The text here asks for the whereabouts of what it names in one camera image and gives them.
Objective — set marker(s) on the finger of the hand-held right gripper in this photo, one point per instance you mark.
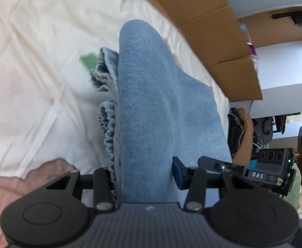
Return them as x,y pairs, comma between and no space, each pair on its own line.
210,162

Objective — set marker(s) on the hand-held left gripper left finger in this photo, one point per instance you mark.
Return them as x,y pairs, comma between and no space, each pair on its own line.
103,186

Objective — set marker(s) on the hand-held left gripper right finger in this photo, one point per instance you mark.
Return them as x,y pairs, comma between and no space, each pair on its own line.
178,175

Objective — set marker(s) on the blue jeans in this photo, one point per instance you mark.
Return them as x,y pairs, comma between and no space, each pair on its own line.
161,108

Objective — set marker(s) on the black office chair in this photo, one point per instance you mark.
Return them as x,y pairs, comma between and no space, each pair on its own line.
269,128

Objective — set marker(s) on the black folded cloth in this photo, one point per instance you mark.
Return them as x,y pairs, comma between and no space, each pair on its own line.
235,134

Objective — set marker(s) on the brown folded cloth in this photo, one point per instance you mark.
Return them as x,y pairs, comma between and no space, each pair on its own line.
246,134

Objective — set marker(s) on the plain cardboard panel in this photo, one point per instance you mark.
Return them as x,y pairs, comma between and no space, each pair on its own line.
269,31

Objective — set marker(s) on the large creased cardboard sheet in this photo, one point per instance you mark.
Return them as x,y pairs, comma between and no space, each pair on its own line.
218,31

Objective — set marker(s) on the bear print cream bedsheet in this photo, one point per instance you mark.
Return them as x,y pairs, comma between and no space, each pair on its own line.
37,69

